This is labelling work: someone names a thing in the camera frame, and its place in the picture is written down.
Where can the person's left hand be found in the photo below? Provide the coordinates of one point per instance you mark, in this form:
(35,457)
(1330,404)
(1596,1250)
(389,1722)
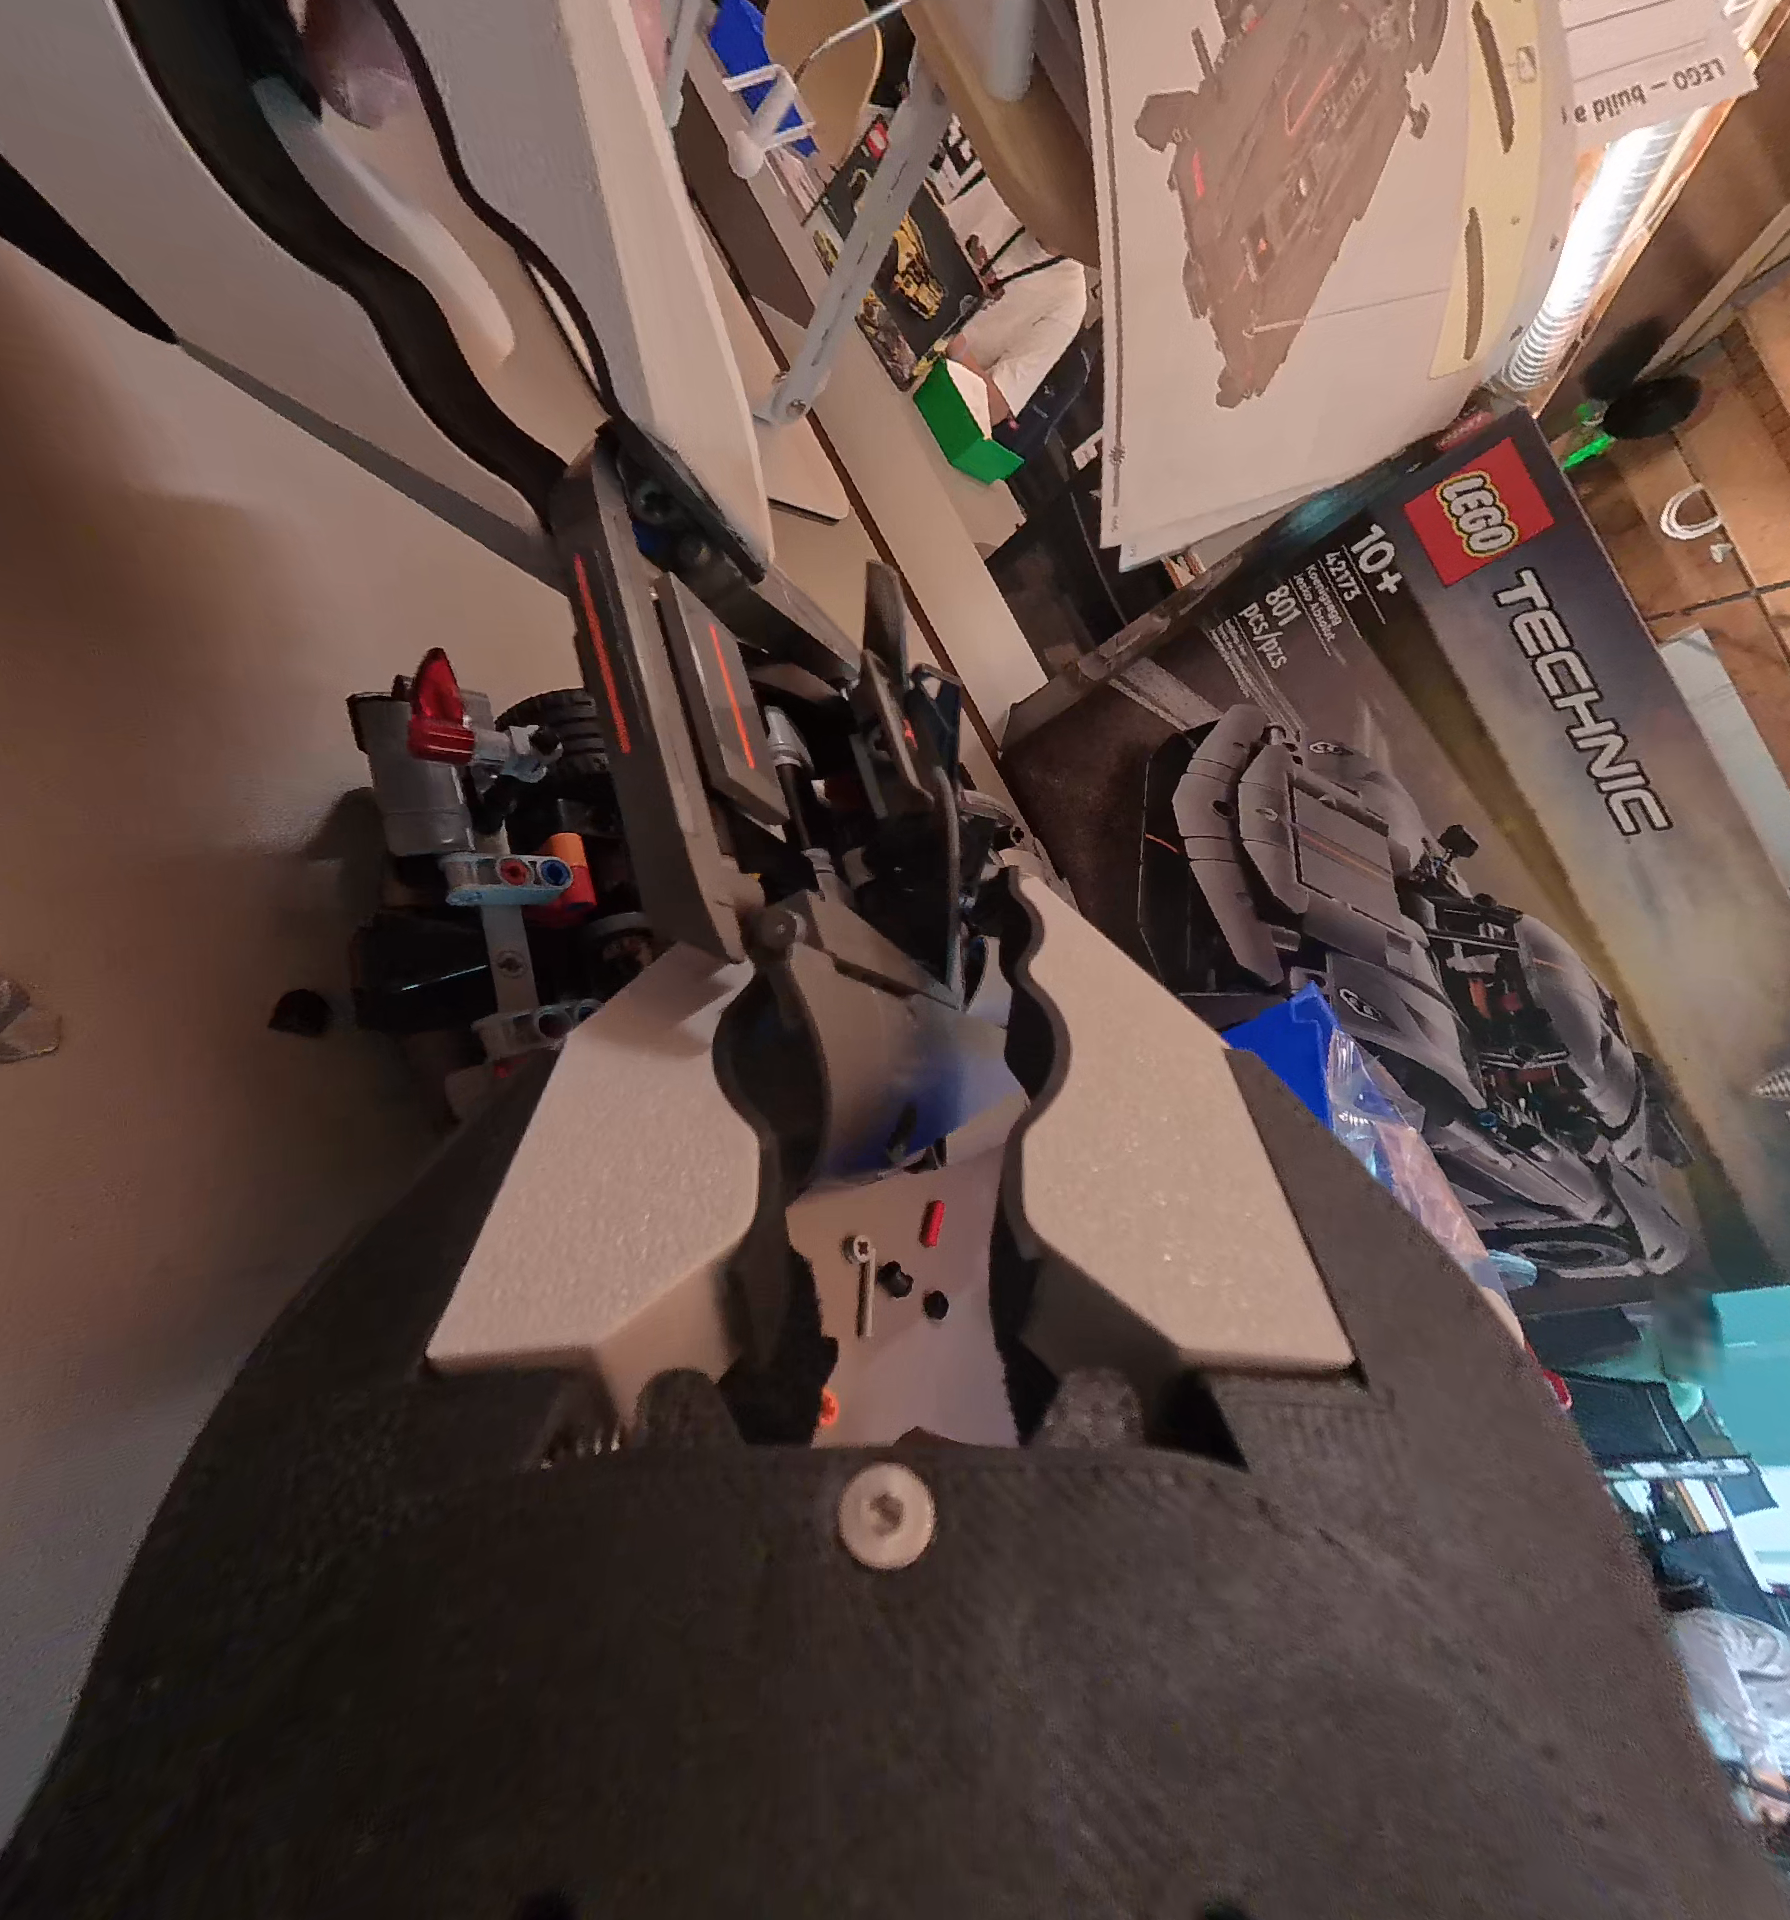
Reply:
(364,51)

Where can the printed white note sheet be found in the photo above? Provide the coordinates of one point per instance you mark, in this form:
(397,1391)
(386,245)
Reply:
(1646,60)

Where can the partly built lego car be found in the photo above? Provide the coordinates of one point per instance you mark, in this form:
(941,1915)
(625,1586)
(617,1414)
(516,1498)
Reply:
(429,781)

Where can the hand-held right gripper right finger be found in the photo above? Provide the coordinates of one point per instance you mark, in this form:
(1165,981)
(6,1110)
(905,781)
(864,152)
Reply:
(1181,1216)

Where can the white instruction booklet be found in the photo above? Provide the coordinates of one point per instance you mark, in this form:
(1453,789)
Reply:
(1286,375)

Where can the green plastic bin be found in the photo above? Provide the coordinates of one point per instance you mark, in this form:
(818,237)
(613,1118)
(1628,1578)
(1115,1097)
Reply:
(965,427)

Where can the black box with yellow car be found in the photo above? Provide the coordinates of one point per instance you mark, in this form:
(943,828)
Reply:
(911,286)

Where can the dark lego set box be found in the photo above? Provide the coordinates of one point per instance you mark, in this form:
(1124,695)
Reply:
(1511,825)

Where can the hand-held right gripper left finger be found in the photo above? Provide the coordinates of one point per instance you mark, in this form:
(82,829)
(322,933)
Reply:
(612,1216)

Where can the black round ceiling device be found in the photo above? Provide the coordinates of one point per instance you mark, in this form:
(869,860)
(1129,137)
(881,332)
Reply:
(1653,404)

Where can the clear plastic parts bags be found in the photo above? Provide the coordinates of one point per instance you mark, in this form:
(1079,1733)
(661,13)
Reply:
(1399,1155)

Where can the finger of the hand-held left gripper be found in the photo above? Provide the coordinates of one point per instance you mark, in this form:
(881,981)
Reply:
(86,135)
(640,225)

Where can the grey lego door panel assembly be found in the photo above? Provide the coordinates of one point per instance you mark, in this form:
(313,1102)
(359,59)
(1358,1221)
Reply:
(612,675)

